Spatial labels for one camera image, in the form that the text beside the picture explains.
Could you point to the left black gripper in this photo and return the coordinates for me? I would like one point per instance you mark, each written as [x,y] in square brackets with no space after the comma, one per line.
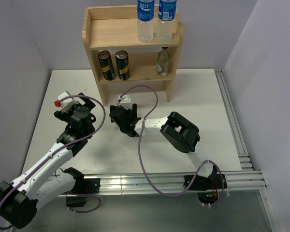
[65,116]

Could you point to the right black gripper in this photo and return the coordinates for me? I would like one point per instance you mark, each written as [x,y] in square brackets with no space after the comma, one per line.
[133,112]

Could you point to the black can yellow label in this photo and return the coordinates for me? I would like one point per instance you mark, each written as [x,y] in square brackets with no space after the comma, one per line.
[122,62]

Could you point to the clear glass bottle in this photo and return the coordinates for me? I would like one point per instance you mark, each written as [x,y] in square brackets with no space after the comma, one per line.
[162,64]

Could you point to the blue label water bottle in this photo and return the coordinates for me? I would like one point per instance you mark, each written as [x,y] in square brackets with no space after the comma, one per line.
[166,16]

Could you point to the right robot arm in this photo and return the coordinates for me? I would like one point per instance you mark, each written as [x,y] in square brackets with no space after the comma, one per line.
[182,134]

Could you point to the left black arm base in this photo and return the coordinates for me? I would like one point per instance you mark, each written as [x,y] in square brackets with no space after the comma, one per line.
[80,195]

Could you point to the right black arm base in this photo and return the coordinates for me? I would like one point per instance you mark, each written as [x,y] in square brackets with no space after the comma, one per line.
[207,190]

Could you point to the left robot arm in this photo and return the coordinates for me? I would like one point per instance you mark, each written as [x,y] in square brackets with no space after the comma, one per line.
[21,198]

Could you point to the wooden two-tier shelf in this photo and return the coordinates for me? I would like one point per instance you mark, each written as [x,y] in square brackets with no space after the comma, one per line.
[114,28]

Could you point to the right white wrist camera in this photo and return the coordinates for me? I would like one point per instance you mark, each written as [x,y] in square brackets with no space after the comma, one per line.
[125,101]

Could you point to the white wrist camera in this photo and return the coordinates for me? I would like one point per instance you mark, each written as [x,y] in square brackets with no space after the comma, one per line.
[67,104]
[125,101]

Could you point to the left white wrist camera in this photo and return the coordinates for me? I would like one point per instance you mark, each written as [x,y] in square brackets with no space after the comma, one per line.
[67,104]

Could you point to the aluminium side rail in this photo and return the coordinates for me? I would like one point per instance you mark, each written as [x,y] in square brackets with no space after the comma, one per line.
[244,157]

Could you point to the aluminium front rail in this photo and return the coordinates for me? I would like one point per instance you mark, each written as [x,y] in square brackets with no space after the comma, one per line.
[170,183]

